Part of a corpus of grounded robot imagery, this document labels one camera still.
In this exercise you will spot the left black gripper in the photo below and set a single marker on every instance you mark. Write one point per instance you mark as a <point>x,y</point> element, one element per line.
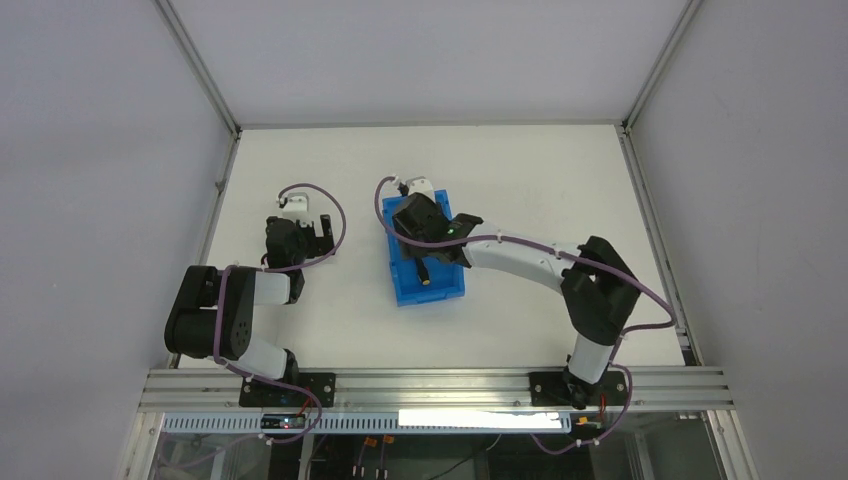
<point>317,237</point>

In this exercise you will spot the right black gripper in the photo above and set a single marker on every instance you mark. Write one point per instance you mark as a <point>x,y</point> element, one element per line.
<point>411,210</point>

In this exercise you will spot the black yellow screwdriver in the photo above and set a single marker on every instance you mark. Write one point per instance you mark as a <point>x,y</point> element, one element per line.
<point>422,272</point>

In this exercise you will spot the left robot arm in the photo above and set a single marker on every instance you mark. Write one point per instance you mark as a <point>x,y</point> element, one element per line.
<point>212,315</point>

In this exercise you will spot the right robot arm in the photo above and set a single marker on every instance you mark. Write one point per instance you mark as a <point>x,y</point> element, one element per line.
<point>591,277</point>

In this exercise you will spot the blue plastic bin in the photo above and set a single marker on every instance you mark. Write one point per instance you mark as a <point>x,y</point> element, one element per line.
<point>445,281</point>

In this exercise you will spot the small green circuit board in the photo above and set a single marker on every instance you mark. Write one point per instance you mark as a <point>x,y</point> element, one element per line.
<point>274,422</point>

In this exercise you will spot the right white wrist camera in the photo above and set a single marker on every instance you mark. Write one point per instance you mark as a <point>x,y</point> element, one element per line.
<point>418,185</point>

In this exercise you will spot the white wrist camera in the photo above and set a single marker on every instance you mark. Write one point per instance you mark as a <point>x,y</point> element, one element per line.
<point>294,206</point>
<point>418,185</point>

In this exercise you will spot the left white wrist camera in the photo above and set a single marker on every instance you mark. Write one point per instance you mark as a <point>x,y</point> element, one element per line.
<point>294,206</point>

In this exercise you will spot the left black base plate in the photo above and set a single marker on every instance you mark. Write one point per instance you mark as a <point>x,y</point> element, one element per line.
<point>257,394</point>

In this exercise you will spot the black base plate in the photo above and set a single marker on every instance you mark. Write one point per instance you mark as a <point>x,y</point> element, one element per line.
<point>257,394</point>
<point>549,388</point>

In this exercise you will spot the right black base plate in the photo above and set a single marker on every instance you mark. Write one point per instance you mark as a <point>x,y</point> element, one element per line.
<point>549,388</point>

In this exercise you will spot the aluminium frame rail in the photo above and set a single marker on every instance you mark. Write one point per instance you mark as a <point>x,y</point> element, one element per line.
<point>652,389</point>

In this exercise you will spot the slotted grey cable duct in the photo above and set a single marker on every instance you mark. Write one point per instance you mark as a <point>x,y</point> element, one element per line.
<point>405,421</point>

